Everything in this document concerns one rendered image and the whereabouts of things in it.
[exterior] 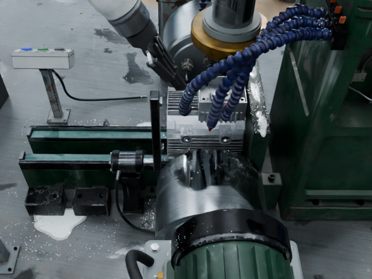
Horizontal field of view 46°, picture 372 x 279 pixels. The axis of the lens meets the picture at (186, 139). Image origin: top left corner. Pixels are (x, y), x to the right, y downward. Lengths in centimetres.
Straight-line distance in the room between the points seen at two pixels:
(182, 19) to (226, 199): 66
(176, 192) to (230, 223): 32
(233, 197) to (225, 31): 35
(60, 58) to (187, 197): 67
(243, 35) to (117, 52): 93
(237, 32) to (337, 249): 68
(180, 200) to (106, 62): 97
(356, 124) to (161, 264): 52
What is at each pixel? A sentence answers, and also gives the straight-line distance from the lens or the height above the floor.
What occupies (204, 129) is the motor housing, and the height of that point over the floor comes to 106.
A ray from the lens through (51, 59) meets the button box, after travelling 139.
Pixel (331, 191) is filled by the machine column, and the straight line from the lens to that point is 124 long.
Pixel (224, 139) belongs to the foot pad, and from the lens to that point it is 113.
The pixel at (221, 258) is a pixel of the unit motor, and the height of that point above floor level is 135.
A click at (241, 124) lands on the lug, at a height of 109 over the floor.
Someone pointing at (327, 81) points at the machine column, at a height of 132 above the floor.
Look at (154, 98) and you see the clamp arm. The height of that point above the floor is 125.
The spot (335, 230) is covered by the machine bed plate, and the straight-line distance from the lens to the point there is 135.
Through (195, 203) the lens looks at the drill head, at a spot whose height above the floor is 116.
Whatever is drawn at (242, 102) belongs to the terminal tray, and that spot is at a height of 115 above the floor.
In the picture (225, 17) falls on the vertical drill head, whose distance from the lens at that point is 95.
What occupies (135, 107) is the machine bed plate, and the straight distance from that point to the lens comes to 157.
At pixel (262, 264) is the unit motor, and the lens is 62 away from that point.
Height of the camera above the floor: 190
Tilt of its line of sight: 49 degrees down
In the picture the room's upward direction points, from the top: 2 degrees clockwise
